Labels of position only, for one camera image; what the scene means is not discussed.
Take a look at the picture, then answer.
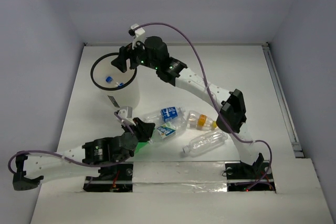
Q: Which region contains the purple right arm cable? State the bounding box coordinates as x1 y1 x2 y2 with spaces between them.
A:
136 22 273 191

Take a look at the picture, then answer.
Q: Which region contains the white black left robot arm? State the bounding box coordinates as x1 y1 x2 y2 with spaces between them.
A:
8 118 155 191

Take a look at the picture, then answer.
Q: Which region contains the small Pepsi-label bottle blue cap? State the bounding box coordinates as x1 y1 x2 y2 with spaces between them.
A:
105 76 124 88

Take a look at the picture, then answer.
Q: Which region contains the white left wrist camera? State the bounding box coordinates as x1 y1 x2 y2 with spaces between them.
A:
116 106 133 124

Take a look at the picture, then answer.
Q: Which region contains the green-white label clear bottle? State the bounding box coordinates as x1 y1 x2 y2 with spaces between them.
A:
149 118 187 145

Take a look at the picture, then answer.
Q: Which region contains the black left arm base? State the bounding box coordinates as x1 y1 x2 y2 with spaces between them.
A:
83 163 133 193

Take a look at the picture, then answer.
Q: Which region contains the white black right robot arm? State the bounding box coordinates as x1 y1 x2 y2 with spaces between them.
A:
111 36 264 179

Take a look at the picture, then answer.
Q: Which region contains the green plastic bottle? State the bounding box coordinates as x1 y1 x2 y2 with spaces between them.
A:
134 142 149 156

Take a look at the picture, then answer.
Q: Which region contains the aluminium rail on right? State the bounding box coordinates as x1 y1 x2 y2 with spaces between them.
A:
262 43 305 158

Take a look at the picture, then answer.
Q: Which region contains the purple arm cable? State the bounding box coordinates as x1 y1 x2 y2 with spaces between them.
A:
7 111 137 174
136 22 273 191

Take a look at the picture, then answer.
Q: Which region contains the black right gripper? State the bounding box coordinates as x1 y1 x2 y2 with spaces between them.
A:
110 36 159 73

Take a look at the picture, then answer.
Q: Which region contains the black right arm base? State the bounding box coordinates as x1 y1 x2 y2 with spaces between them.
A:
222 162 276 192

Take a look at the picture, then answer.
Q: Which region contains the white bin with black rim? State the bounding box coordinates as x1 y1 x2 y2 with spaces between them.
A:
90 52 140 109

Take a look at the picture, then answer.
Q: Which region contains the blue-label bottle white cap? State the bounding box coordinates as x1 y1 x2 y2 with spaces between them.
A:
143 106 185 126

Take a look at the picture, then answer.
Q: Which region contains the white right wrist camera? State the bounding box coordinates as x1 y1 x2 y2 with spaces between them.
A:
129 24 146 49

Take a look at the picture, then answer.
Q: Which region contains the orange-label bottle yellow cap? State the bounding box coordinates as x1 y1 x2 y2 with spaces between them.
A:
186 110 217 131

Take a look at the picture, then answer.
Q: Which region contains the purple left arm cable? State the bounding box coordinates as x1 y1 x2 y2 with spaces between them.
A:
7 111 137 174

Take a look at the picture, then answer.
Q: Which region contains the clear unlabelled plastic bottle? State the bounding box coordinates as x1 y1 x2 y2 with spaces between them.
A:
182 130 228 157

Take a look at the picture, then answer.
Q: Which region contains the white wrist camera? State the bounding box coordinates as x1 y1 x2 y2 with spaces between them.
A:
129 24 146 49
116 106 133 124

